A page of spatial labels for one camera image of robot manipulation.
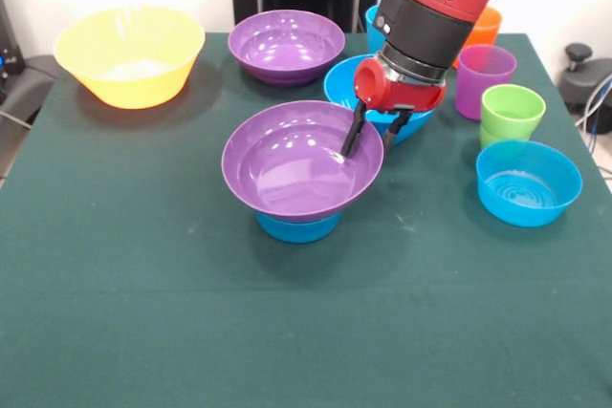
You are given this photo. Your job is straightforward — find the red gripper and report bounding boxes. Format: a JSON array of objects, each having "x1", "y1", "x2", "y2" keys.
[{"x1": 341, "y1": 57, "x2": 448, "y2": 159}]

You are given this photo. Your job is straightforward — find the green cup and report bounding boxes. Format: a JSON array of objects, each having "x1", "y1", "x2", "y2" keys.
[
  {"x1": 479, "y1": 124, "x2": 503, "y2": 150},
  {"x1": 480, "y1": 84, "x2": 547, "y2": 141}
]

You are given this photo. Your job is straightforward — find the small blue bowl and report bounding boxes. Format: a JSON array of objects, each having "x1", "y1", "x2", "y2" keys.
[
  {"x1": 475, "y1": 140, "x2": 584, "y2": 228},
  {"x1": 254, "y1": 209, "x2": 342, "y2": 244}
]

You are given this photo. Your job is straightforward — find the large deep blue bowl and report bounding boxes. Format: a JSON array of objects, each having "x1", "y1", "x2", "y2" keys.
[{"x1": 323, "y1": 53, "x2": 437, "y2": 146}]

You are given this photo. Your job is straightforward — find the purple bowl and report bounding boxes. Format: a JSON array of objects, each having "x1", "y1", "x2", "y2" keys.
[
  {"x1": 227, "y1": 9, "x2": 346, "y2": 88},
  {"x1": 221, "y1": 99, "x2": 385, "y2": 219}
]

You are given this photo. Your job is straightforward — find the blue cup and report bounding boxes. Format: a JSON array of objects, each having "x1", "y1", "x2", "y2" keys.
[{"x1": 365, "y1": 5, "x2": 384, "y2": 54}]

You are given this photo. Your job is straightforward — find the purple cup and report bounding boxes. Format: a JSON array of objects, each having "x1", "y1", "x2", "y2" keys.
[{"x1": 454, "y1": 43, "x2": 518, "y2": 121}]

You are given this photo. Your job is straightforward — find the dark green tablecloth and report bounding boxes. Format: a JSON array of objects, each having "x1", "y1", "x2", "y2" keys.
[{"x1": 0, "y1": 32, "x2": 612, "y2": 408}]

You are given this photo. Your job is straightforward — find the yellow bowl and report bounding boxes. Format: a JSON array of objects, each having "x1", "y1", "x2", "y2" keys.
[{"x1": 52, "y1": 5, "x2": 207, "y2": 109}]

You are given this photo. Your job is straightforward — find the white cable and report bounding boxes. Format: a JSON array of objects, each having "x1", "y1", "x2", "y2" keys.
[
  {"x1": 0, "y1": 109, "x2": 33, "y2": 131},
  {"x1": 575, "y1": 106, "x2": 612, "y2": 130}
]

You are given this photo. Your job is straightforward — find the black knobbed equipment base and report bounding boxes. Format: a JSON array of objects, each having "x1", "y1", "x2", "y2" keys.
[{"x1": 557, "y1": 43, "x2": 612, "y2": 108}]

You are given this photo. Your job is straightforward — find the black electronic device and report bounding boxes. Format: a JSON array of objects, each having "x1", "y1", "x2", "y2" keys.
[{"x1": 0, "y1": 0, "x2": 26, "y2": 77}]

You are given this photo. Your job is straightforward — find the orange cup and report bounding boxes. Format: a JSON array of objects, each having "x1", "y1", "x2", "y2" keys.
[{"x1": 452, "y1": 6, "x2": 504, "y2": 70}]

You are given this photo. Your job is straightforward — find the blue cable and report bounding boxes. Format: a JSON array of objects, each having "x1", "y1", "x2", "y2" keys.
[{"x1": 583, "y1": 74, "x2": 612, "y2": 151}]

